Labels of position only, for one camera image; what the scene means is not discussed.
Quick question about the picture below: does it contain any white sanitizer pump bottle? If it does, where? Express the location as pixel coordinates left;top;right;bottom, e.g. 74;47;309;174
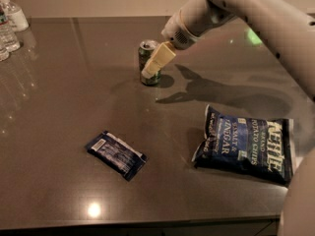
0;0;29;32

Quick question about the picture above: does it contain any blue rxbar blueberry wrapper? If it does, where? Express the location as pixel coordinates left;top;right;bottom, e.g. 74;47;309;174
85;131;148;181

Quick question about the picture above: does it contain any green soda can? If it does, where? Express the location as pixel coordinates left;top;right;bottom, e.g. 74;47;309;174
138;38;162;87

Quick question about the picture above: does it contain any blue kettle chips bag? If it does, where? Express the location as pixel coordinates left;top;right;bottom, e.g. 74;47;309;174
192;106;295;186

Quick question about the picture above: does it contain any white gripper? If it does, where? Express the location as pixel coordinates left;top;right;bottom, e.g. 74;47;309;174
141;11;199;79

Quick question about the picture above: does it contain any clear water bottle at edge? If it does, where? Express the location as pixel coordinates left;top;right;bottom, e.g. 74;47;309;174
0;39;10;61

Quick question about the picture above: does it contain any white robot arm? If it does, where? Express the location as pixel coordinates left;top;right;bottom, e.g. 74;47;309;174
142;0;315;98

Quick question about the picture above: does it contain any clear plastic water bottle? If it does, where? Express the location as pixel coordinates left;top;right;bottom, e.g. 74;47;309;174
0;7;21;52

